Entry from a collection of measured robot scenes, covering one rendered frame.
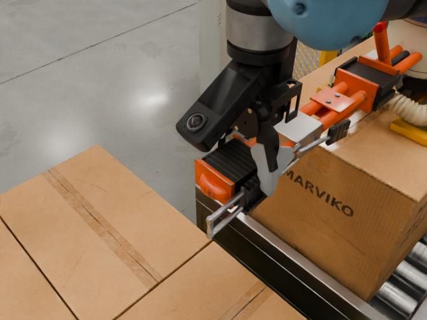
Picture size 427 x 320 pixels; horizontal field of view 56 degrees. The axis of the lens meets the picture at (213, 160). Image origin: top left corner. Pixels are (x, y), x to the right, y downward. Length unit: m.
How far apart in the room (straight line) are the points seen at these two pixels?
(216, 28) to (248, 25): 1.53
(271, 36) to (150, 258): 0.83
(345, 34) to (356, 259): 0.73
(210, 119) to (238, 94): 0.04
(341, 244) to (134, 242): 0.56
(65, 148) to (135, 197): 1.18
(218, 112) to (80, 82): 2.57
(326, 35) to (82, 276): 0.97
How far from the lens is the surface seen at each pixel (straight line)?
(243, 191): 0.53
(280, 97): 0.49
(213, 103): 0.45
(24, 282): 1.20
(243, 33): 0.43
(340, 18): 0.31
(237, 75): 0.46
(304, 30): 0.30
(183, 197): 2.01
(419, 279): 1.22
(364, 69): 0.83
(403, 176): 0.84
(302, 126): 0.65
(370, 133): 0.92
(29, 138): 2.57
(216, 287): 1.08
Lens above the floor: 1.48
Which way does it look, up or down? 42 degrees down
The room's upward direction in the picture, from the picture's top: straight up
